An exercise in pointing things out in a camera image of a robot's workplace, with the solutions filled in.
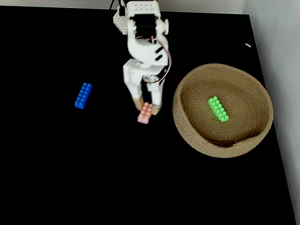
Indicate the green lego block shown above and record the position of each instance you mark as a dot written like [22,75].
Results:
[218,109]

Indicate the blue lego block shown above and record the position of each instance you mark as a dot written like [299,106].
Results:
[83,95]

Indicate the small white scrap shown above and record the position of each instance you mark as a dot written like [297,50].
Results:
[248,45]

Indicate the pink lego block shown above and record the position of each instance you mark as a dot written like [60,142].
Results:
[144,114]

